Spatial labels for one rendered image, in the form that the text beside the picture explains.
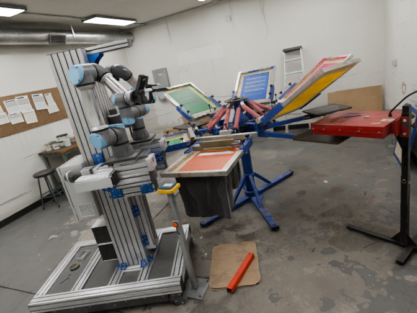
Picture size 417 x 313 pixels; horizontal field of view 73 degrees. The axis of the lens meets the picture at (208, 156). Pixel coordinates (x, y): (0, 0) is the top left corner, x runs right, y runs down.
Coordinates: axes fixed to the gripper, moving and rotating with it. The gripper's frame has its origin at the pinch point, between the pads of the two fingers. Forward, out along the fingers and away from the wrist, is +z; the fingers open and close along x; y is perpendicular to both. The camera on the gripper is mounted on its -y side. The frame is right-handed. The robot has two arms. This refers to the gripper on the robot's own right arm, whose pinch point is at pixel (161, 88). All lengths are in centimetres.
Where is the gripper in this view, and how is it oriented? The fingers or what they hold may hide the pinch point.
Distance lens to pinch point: 159.2
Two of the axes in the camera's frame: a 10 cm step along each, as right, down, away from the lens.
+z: 8.7, -0.2, -4.9
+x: -4.7, 2.3, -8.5
